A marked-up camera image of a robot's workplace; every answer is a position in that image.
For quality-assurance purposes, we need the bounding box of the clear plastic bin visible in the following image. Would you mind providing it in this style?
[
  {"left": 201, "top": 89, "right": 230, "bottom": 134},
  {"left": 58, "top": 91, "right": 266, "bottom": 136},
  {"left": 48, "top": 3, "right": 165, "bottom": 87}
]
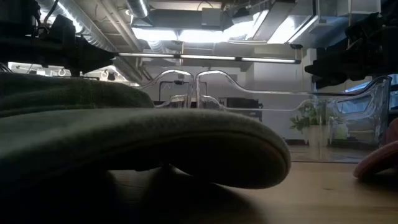
[
  {"left": 136, "top": 68, "right": 196, "bottom": 110},
  {"left": 195, "top": 69, "right": 393, "bottom": 147}
]

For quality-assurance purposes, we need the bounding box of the black background cabinet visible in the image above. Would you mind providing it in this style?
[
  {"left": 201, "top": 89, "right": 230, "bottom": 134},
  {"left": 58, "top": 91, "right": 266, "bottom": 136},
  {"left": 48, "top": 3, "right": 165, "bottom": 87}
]
[{"left": 217, "top": 96, "right": 264, "bottom": 123}]

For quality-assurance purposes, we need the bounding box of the small green potted plant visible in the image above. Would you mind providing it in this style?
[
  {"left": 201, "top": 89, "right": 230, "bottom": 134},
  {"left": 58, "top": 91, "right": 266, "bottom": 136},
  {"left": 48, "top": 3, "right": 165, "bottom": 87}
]
[{"left": 288, "top": 98, "right": 331, "bottom": 147}]

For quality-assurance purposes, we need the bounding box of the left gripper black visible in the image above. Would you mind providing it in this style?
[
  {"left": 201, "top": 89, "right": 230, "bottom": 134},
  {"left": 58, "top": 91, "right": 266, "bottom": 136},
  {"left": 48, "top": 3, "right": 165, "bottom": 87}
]
[{"left": 73, "top": 35, "right": 116, "bottom": 76}]

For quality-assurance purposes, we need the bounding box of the silver ventilation duct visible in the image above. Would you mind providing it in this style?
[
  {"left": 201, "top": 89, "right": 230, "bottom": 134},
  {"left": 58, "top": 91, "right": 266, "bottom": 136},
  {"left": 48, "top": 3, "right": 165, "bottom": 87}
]
[{"left": 37, "top": 0, "right": 121, "bottom": 53}]

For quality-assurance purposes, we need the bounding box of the long ceiling light strip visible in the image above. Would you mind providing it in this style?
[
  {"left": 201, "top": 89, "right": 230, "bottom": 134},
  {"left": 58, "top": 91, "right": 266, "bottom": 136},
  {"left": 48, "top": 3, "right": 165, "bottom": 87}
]
[{"left": 117, "top": 52, "right": 302, "bottom": 65}]

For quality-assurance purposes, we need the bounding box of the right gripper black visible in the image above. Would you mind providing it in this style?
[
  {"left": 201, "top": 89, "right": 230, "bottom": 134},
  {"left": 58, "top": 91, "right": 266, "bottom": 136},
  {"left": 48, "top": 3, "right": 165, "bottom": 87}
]
[{"left": 303, "top": 55, "right": 355, "bottom": 90}]

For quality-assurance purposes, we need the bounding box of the maroon cap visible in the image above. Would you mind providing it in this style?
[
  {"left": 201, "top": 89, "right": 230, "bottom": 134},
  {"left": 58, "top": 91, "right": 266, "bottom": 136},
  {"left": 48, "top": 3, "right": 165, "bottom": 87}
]
[{"left": 353, "top": 117, "right": 398, "bottom": 182}]

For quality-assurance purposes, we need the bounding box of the dark green cap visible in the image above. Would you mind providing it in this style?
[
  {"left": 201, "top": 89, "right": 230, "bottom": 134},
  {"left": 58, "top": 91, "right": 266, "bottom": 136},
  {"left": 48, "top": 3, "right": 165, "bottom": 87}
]
[{"left": 0, "top": 72, "right": 292, "bottom": 190}]

